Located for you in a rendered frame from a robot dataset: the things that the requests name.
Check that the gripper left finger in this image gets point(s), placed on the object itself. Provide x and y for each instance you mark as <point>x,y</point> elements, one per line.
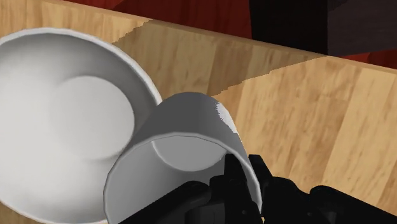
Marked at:
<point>217,198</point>

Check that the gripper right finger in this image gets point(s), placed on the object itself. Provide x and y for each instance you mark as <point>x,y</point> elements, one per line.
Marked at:
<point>297,201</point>

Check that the white cup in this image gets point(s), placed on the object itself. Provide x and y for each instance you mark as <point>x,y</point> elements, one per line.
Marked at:
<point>173,124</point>

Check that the white bowl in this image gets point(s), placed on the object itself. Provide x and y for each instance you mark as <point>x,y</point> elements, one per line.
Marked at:
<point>62,124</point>

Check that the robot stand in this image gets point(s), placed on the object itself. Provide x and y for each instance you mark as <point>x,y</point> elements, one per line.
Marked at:
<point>310,21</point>

